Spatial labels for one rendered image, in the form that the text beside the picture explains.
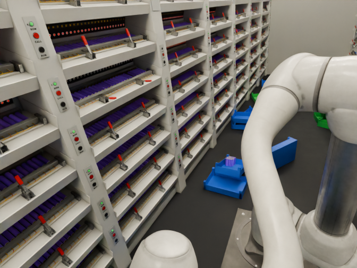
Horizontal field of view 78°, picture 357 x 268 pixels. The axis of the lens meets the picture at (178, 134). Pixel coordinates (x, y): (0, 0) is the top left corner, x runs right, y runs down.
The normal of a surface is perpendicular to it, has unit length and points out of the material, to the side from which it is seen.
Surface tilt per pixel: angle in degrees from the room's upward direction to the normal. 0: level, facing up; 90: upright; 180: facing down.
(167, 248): 18
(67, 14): 108
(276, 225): 25
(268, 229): 43
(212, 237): 0
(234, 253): 1
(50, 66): 90
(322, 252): 94
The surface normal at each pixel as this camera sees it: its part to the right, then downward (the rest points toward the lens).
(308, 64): -0.50, -0.61
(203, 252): -0.13, -0.88
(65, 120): 0.87, 0.13
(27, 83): 0.86, 0.40
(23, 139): 0.14, -0.79
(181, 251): 0.25, -0.92
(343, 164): -0.72, 0.50
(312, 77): -0.56, -0.07
